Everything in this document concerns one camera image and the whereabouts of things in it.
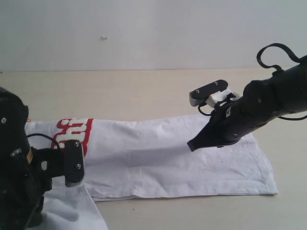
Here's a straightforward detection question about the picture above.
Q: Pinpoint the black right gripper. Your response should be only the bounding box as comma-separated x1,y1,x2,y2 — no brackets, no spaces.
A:
187,80,278,151

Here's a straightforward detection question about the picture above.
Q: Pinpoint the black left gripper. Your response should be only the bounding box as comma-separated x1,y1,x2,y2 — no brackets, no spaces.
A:
0,148,64,230

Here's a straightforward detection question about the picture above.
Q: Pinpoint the white t-shirt red lettering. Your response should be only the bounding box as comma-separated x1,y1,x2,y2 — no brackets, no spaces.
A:
25,115,278,230

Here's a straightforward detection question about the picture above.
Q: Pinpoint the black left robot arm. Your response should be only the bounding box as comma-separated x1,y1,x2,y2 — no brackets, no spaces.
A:
0,88,64,230

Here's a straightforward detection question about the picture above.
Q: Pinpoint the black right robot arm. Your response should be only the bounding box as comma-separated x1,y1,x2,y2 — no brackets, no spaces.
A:
188,57,307,151

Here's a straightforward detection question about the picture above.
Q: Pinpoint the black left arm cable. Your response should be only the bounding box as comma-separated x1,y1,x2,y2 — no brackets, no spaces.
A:
26,133,62,150

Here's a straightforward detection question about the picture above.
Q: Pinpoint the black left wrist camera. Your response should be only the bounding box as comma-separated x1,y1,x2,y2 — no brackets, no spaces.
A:
63,140,85,187

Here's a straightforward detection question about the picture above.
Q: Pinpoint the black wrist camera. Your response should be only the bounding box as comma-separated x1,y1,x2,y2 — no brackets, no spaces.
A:
63,140,85,187
189,80,228,107

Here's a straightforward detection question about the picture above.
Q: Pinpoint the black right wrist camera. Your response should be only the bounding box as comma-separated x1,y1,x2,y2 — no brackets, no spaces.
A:
189,80,228,107

